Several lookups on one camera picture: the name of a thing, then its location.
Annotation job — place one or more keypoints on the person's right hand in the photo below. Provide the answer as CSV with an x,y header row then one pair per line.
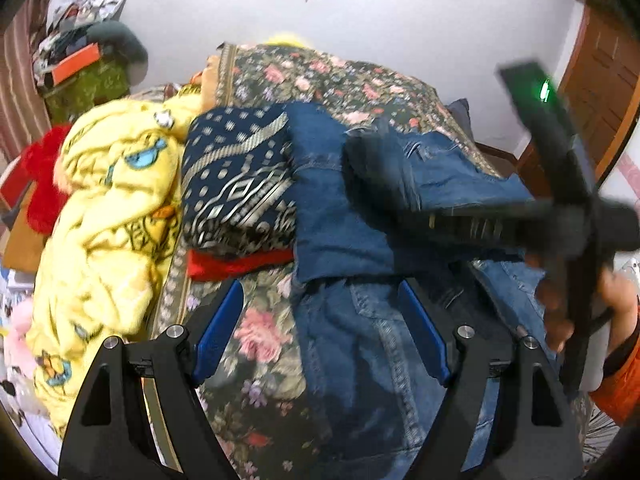
x,y
555,305

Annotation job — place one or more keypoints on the pile of printed papers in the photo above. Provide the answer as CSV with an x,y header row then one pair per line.
x,y
75,20

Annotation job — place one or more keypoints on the pink plush toy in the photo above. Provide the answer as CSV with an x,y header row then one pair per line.
x,y
15,340

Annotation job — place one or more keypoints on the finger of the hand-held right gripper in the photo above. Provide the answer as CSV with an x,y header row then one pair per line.
x,y
385,175

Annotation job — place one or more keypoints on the dark blue pillow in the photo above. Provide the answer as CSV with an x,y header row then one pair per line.
x,y
462,115

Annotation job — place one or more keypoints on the green patterned box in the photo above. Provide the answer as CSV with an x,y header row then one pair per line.
x,y
85,87

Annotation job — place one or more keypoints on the wooden door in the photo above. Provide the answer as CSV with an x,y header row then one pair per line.
x,y
600,90

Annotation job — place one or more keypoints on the person's right forearm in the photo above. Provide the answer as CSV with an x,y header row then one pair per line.
x,y
622,375

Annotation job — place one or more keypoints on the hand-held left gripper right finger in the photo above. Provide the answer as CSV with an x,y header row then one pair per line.
x,y
425,332

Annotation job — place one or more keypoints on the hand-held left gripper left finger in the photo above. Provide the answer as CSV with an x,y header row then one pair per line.
x,y
220,327

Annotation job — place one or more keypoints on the yellow cartoon print blanket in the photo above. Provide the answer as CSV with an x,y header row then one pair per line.
x,y
110,240

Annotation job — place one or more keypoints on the red folded cloth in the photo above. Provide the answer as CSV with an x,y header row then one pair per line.
x,y
225,265

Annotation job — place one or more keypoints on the red plush toy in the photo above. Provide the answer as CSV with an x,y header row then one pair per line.
x,y
42,180

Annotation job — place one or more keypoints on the navy patterned folded cloth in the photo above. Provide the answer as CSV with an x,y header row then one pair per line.
x,y
235,180

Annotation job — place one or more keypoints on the striped curtain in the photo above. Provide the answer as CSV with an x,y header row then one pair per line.
x,y
22,85

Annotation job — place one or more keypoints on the orange flat box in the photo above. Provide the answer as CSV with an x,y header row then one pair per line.
x,y
75,62

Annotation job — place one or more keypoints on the grey plush cushion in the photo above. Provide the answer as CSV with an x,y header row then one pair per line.
x,y
125,45

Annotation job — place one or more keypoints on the dark floral bedspread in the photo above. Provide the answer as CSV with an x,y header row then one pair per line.
x,y
280,355

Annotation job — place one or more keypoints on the blue denim jeans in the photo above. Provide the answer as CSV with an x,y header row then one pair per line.
x,y
350,220

